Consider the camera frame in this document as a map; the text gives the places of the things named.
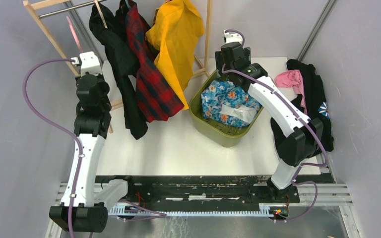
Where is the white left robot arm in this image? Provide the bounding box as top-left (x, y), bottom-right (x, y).
top-left (49, 74), bottom-right (136, 236)

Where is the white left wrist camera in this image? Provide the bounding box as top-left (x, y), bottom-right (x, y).
top-left (71, 51), bottom-right (102, 77)

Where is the black garment with flower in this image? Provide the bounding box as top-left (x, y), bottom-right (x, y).
top-left (286, 59), bottom-right (334, 152)

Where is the blue floral skirt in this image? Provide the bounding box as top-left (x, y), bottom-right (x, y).
top-left (200, 80), bottom-right (261, 127)

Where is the white cable duct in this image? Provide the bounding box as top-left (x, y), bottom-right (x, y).
top-left (108, 203), bottom-right (273, 218)

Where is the pink plastic hanger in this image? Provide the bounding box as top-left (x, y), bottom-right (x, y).
top-left (66, 16), bottom-right (84, 53)

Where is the red plaid skirt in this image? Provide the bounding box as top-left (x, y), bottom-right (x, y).
top-left (116, 0), bottom-right (184, 122)

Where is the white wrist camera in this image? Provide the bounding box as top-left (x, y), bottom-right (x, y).
top-left (71, 51), bottom-right (102, 77)
top-left (223, 29), bottom-right (245, 46)

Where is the wooden clothes rack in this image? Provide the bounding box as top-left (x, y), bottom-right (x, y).
top-left (23, 0), bottom-right (213, 134)

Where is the yellow skirt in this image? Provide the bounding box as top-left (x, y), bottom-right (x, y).
top-left (146, 0), bottom-right (204, 110)

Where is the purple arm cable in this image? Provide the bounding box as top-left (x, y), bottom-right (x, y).
top-left (221, 29), bottom-right (329, 223)
top-left (23, 58), bottom-right (86, 238)

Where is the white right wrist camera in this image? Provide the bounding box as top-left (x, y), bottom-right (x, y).
top-left (223, 29), bottom-right (245, 46)

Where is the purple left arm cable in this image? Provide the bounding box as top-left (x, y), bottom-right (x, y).
top-left (23, 58), bottom-right (86, 238)

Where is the pink garment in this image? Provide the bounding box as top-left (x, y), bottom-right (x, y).
top-left (274, 69), bottom-right (308, 115)

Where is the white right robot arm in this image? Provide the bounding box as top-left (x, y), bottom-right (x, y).
top-left (215, 42), bottom-right (324, 202)

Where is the black skirt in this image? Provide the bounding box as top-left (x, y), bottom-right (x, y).
top-left (89, 3), bottom-right (148, 140)

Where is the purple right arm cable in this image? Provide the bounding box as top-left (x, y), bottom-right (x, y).
top-left (221, 29), bottom-right (329, 223)

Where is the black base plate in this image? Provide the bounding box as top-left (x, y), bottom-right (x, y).
top-left (97, 175), bottom-right (300, 213)

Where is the metal rack rod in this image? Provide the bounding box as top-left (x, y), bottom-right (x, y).
top-left (39, 1), bottom-right (96, 19)

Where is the olive green plastic basket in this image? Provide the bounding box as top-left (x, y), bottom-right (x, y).
top-left (189, 70), bottom-right (254, 148)

